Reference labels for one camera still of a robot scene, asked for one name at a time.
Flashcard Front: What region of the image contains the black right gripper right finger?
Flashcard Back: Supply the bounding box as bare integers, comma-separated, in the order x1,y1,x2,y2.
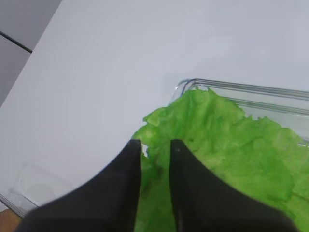
169,139,297,232

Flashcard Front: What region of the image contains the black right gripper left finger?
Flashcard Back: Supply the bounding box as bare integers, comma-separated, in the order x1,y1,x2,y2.
16,140,141,232

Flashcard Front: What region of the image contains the green lettuce leaf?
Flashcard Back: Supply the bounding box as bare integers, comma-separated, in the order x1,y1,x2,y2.
133,89,309,232

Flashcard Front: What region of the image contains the clear lettuce cheese container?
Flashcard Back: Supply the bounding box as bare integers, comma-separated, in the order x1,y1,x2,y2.
0,79,309,218

